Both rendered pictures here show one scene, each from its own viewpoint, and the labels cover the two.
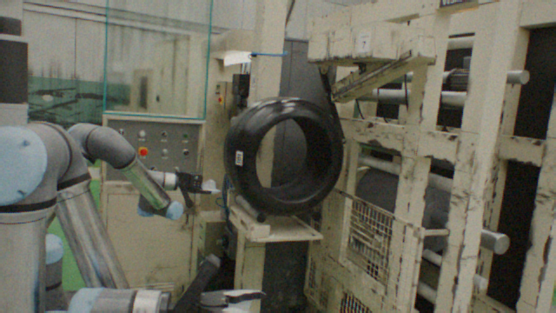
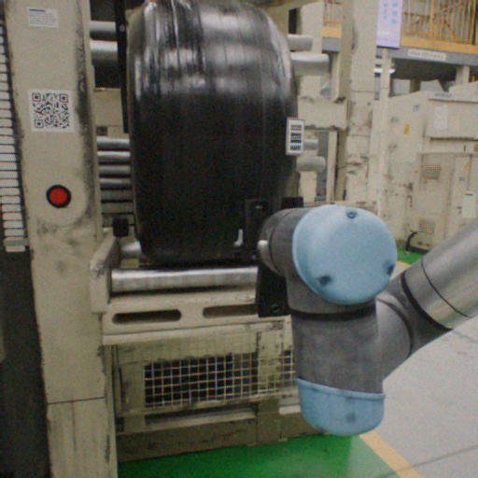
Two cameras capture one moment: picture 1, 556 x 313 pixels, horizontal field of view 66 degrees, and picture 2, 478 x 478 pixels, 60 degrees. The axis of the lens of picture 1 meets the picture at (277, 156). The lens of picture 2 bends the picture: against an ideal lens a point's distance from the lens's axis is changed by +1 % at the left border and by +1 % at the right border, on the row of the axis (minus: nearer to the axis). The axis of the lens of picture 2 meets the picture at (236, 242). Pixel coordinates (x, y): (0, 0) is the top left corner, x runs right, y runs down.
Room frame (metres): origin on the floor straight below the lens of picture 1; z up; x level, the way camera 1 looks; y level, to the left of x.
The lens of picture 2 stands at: (1.79, 0.89, 1.12)
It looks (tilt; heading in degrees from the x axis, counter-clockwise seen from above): 11 degrees down; 281
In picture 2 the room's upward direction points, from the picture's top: straight up
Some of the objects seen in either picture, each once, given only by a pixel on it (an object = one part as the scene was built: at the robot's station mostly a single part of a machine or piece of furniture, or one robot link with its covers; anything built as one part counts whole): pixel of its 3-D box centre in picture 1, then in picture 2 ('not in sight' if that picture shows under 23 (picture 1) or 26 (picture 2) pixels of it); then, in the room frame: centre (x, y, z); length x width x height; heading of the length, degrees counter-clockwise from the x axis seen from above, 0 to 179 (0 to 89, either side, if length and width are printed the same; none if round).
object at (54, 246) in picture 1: (40, 258); not in sight; (1.26, 0.71, 0.88); 0.13 x 0.12 x 0.14; 58
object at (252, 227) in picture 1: (248, 220); (194, 306); (2.03, 0.12, 0.83); 0.36 x 0.09 x 0.06; 23
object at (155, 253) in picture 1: (147, 218); not in sight; (2.52, 0.76, 0.63); 0.56 x 0.41 x 1.27; 113
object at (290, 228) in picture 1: (274, 226); (189, 302); (2.08, -0.01, 0.80); 0.37 x 0.36 x 0.02; 113
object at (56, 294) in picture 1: (41, 294); not in sight; (1.26, 0.70, 0.77); 0.15 x 0.15 x 0.10
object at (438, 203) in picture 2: not in sight; (457, 203); (0.06, -4.62, 0.62); 0.91 x 0.58 x 1.25; 31
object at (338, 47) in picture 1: (358, 47); not in sight; (2.08, -0.34, 1.71); 0.61 x 0.25 x 0.15; 23
